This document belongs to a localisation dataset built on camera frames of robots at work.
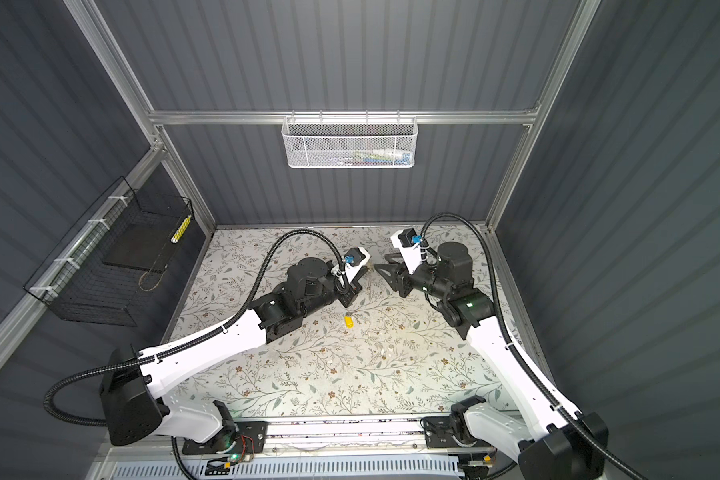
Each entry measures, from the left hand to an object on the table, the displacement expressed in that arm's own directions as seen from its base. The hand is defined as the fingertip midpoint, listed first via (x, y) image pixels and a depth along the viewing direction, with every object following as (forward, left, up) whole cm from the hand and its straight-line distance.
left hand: (366, 266), depth 72 cm
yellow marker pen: (+17, +50, -1) cm, 53 cm away
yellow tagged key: (+1, +5, -29) cm, 29 cm away
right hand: (-1, -5, +2) cm, 5 cm away
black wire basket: (-3, +64, +3) cm, 64 cm away
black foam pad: (+9, +55, +1) cm, 56 cm away
